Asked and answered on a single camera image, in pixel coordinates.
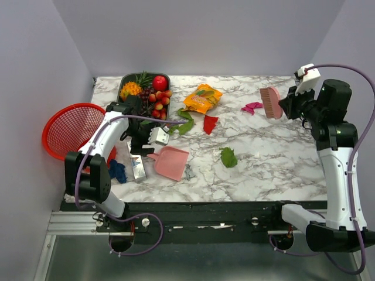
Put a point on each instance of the blue crumpled paper scrap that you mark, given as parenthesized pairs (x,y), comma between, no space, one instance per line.
(117,171)

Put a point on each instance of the pink plastic dustpan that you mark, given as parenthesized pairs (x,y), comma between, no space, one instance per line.
(170,162)

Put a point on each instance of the toy cherries bunch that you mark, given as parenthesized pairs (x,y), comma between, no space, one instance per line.
(158,104)

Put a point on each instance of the red paper scrap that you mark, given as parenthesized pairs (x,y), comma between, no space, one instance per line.
(209,124)

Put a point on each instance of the silver toothpaste box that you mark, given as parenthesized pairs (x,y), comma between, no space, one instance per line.
(137,165)

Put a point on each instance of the red mesh waste basket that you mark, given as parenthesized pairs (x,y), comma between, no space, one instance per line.
(71,128)

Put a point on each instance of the purple toy grapes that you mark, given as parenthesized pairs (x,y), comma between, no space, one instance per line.
(147,101)

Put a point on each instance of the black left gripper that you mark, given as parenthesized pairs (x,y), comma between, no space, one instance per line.
(136,147)

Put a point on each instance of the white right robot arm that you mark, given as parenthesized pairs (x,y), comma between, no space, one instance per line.
(344,227)

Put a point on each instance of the red toy apple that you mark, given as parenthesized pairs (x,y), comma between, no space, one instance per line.
(160,83)

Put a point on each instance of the aluminium frame rail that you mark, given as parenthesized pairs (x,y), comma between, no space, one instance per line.
(73,223)

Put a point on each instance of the grey fruit tray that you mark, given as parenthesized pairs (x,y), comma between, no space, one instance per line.
(138,103)

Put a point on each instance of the toy pineapple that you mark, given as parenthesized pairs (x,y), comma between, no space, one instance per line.
(136,86)

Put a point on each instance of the orange snack bag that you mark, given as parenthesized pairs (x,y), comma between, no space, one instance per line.
(203,99)

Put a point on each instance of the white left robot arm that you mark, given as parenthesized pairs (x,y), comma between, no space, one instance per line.
(86,172)

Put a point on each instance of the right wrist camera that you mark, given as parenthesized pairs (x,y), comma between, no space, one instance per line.
(306,78)

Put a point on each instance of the dark green paper scrap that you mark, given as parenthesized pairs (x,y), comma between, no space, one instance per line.
(185,125)

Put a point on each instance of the pink hand brush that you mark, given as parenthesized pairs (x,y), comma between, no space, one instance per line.
(270,100)

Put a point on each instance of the magenta crumpled paper scrap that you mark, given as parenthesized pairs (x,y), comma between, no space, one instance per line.
(251,107)

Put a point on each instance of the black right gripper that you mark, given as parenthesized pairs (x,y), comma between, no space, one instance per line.
(289,103)

